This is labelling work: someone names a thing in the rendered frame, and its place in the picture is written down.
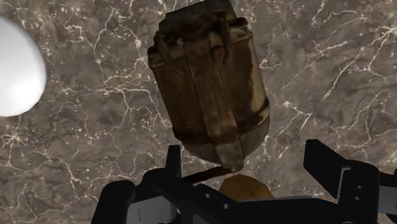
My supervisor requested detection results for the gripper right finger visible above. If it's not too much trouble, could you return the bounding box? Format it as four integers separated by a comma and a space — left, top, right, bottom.
303, 139, 397, 224

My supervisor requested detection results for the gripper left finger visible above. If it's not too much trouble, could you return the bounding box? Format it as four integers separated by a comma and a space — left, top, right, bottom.
91, 144, 243, 224

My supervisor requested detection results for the tan rounded object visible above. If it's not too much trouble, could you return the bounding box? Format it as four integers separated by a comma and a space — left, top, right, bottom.
218, 173, 275, 201

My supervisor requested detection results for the brown worn backpack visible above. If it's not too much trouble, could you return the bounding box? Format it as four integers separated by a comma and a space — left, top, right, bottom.
146, 0, 270, 185

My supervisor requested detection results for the white round object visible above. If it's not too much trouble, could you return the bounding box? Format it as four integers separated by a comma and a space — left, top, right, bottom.
0, 13, 48, 118

